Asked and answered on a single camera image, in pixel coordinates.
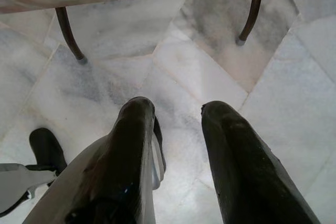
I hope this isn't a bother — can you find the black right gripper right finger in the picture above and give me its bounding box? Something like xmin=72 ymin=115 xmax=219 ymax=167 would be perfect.
xmin=201 ymin=100 xmax=321 ymax=224

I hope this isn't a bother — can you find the dark curved table leg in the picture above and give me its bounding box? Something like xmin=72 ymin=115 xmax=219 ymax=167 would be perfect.
xmin=237 ymin=0 xmax=265 ymax=46
xmin=54 ymin=7 xmax=88 ymax=65

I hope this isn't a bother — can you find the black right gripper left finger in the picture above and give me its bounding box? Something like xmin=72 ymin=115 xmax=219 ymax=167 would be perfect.
xmin=23 ymin=97 xmax=167 ymax=224

